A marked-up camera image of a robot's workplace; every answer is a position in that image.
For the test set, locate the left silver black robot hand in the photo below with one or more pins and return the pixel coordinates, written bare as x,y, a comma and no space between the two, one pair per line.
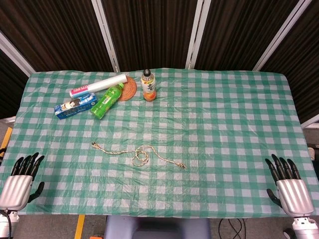
17,191

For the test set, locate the green plastic drink bottle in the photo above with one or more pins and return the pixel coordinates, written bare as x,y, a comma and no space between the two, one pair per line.
104,102

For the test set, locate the blue toothpaste box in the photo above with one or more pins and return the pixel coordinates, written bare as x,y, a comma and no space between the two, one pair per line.
72,107

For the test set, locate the orange drink bottle black cap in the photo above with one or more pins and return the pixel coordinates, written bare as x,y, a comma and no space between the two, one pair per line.
149,87

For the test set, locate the white partition post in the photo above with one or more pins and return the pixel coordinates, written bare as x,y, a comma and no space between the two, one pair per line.
15,56
281,32
104,27
198,30
311,122

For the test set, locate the round woven rattan coaster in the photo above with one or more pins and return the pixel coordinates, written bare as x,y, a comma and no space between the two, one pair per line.
130,89

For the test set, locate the green checked tablecloth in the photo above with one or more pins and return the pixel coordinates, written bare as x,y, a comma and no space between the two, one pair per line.
199,119

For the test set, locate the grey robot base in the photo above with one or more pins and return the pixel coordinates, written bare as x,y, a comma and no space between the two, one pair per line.
149,229

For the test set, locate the white food bag roll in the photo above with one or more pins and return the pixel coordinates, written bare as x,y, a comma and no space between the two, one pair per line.
104,83

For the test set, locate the dark ribbed partition panel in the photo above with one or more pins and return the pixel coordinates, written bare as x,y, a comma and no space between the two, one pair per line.
152,32
10,94
304,69
239,32
57,32

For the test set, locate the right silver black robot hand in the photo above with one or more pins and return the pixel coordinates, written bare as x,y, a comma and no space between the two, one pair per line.
294,196

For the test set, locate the yellow floor tape strip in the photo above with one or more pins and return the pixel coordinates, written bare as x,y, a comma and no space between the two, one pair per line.
6,139
79,227

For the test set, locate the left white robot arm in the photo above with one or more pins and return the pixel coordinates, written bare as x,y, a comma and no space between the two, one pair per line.
15,220

